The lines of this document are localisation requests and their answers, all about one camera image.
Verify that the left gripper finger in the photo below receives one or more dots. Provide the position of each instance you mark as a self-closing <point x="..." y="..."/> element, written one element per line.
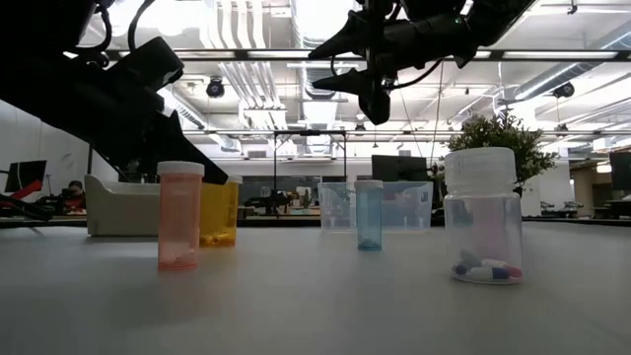
<point x="187" y="143"/>

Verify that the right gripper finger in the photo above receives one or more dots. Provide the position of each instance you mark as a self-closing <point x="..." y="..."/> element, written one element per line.
<point x="347" y="82"/>
<point x="350" y="39"/>

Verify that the amber pill bottle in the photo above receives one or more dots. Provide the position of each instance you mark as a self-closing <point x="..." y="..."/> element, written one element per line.
<point x="222" y="212"/>

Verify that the white bottle table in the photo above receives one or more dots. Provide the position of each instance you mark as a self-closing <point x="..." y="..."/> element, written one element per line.
<point x="369" y="217"/>

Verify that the wide clear capsule bottle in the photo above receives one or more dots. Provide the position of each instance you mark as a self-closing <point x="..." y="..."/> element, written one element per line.
<point x="483" y="207"/>

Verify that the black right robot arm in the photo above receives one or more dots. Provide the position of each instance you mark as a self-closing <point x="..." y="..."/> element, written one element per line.
<point x="498" y="20"/>

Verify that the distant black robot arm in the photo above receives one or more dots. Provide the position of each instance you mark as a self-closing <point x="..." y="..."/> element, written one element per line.
<point x="268" y="202"/>

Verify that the white opaque plastic bin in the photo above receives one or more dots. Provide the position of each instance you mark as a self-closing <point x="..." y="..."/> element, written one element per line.
<point x="118" y="212"/>

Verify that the clear plastic bin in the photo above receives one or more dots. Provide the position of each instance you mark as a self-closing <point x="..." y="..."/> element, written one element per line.
<point x="409" y="207"/>

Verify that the black ceiling spotlight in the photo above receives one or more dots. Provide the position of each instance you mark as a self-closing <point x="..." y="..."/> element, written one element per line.
<point x="563" y="90"/>
<point x="215" y="88"/>

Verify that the person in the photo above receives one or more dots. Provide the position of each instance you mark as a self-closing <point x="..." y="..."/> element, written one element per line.
<point x="75" y="197"/>

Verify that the black monitor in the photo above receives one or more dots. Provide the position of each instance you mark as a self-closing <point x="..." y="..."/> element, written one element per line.
<point x="399" y="167"/>
<point x="24" y="175"/>
<point x="621" y="170"/>

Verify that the green potted plant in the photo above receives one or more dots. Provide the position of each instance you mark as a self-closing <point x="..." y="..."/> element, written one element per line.
<point x="503" y="138"/>

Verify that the silver ceiling air duct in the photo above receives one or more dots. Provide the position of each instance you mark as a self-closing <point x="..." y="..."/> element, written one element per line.
<point x="320" y="29"/>

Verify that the distant black rig frame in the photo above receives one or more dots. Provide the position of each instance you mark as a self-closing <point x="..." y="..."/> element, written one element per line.
<point x="310" y="133"/>

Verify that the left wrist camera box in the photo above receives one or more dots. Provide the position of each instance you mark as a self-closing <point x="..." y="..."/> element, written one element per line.
<point x="148" y="61"/>

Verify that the black overhead frame bar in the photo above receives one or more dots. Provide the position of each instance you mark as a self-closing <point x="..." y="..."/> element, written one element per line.
<point x="271" y="54"/>

